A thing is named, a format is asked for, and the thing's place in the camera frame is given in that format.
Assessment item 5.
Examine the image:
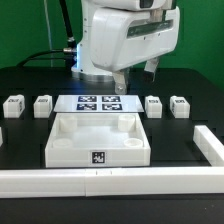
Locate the white block at left edge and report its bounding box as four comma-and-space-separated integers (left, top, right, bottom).
0, 127, 3, 147

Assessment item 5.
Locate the black cable bundle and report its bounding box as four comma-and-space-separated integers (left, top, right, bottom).
16, 0, 78, 69

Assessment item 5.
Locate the white sheet with tags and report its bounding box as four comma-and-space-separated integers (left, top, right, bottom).
54, 95, 144, 113

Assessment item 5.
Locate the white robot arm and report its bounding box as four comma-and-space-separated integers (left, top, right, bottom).
72, 0, 180, 95

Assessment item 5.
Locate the white right obstacle bar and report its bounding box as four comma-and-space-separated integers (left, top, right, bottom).
193, 125, 224, 167

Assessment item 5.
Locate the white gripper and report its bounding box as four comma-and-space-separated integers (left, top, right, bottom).
90, 7, 180, 95

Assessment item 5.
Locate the white front obstacle bar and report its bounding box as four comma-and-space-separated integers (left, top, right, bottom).
0, 167, 224, 198

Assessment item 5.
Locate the white square table top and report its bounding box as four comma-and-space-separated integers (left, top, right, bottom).
45, 113, 151, 168

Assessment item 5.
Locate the white obstacle bar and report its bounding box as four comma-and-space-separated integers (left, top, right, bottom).
0, 167, 224, 198
193, 125, 224, 167

